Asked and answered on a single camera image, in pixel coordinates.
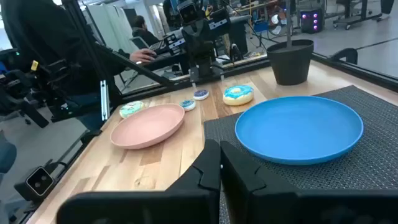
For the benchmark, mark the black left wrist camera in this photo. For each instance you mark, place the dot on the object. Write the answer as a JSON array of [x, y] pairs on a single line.
[[188, 12]]

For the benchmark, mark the blue plate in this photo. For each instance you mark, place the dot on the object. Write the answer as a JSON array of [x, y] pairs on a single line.
[[298, 130]]

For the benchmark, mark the black floor fan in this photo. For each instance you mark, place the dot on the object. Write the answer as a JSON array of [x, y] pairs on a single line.
[[275, 20]]

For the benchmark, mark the white partition screen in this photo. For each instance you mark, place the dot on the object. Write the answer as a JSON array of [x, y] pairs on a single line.
[[109, 28]]

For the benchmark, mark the computer tower purple lights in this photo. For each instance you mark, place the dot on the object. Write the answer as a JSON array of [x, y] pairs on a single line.
[[311, 20]]

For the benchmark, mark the black plant pot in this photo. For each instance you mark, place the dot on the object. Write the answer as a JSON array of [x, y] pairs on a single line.
[[290, 67]]

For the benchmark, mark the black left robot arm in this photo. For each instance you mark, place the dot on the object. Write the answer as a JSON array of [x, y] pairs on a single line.
[[220, 18]]

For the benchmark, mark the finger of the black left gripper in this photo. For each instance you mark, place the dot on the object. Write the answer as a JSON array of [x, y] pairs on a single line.
[[202, 68], [211, 68]]

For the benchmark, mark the large mint green donut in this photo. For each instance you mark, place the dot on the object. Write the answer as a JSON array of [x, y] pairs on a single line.
[[130, 109]]

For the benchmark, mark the small blue iced donut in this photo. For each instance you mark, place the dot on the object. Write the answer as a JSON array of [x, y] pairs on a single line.
[[187, 106]]

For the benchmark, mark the grey woven placemat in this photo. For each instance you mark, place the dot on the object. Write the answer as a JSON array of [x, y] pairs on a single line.
[[373, 140]]

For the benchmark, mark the black rolling cart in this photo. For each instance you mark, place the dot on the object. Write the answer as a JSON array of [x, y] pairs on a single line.
[[357, 18]]

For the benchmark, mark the black mechanical arm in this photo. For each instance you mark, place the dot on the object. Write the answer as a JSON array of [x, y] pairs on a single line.
[[46, 84]]

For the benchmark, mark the person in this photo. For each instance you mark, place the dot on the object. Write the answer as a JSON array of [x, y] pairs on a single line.
[[56, 37], [141, 29]]

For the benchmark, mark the silver metal bracket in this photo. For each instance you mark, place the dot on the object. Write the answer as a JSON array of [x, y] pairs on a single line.
[[104, 99]]

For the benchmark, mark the black depth camera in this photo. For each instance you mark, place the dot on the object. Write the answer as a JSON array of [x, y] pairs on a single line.
[[35, 183]]

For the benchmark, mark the silver laptop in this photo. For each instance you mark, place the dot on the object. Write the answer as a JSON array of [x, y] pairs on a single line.
[[140, 42]]

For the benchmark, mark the small purple sprinkled donut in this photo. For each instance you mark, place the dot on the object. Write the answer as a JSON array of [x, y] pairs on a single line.
[[201, 96]]

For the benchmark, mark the pink plate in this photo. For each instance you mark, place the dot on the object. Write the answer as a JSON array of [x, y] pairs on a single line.
[[147, 126]]

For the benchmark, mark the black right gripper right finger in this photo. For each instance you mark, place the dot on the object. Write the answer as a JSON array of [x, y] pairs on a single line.
[[264, 205]]

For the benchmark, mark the person's hand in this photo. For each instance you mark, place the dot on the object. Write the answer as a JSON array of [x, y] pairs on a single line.
[[143, 56]]

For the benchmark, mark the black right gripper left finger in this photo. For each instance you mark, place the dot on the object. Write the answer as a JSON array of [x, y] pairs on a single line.
[[192, 205]]

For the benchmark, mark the large blue iced donut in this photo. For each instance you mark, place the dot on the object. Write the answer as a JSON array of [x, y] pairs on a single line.
[[239, 100]]

